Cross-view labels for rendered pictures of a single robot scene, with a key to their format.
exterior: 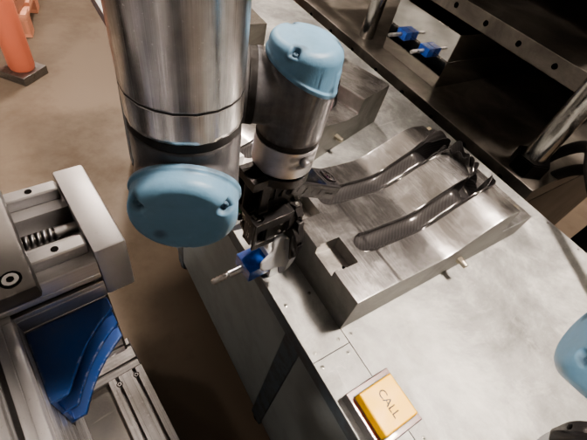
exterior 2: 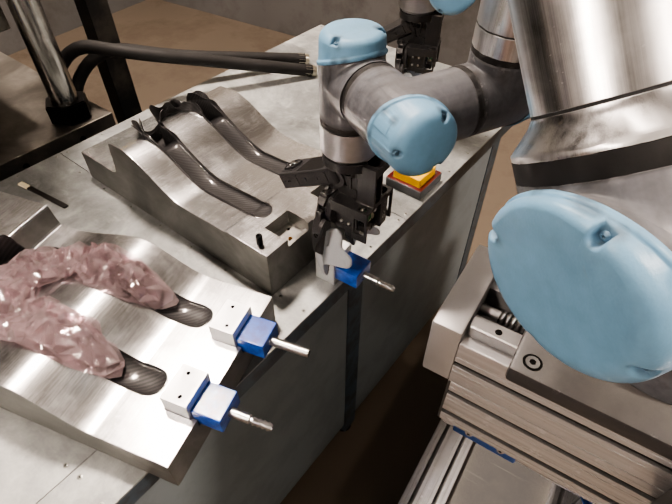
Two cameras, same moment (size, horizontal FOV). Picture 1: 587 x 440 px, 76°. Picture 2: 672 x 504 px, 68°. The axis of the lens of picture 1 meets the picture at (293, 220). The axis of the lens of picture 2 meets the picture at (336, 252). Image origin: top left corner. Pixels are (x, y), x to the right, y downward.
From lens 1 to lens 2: 0.72 m
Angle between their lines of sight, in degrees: 61
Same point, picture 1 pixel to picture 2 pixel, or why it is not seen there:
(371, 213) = (261, 180)
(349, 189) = (233, 201)
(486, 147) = (40, 141)
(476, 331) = (316, 142)
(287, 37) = (369, 33)
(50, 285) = not seen: hidden behind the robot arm
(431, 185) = (208, 138)
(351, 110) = (53, 231)
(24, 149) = not seen: outside the picture
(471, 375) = not seen: hidden behind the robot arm
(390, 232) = (276, 168)
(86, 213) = (479, 279)
